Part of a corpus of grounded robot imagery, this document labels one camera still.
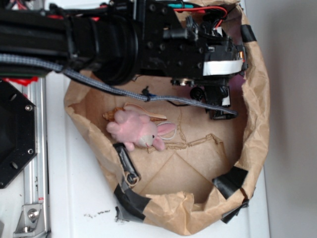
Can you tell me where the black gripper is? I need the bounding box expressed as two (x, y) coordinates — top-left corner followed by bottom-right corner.
(135, 0), (247, 85)

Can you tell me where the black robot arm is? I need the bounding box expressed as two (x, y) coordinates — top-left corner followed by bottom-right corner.
(0, 0), (247, 85)

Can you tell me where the pink plush bunny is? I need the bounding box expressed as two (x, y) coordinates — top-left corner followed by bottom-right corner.
(106, 111), (176, 151)

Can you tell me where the spiral conch seashell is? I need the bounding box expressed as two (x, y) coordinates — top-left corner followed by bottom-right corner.
(103, 103), (167, 121)

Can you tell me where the brown paper bag bin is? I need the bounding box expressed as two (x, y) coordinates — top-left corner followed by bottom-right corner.
(64, 0), (270, 236)

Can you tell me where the white tray board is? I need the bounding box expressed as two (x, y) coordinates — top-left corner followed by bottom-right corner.
(44, 71), (271, 238)

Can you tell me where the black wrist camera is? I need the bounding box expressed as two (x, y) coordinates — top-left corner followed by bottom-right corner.
(190, 85), (237, 120)

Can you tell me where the grey braided cable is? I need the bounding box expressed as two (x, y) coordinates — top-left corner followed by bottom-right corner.
(0, 54), (238, 116)

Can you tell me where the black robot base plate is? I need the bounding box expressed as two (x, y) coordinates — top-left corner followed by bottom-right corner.
(0, 80), (37, 189)

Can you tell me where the aluminium extrusion rail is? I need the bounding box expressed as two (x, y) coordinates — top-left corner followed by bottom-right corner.
(12, 78), (52, 238)

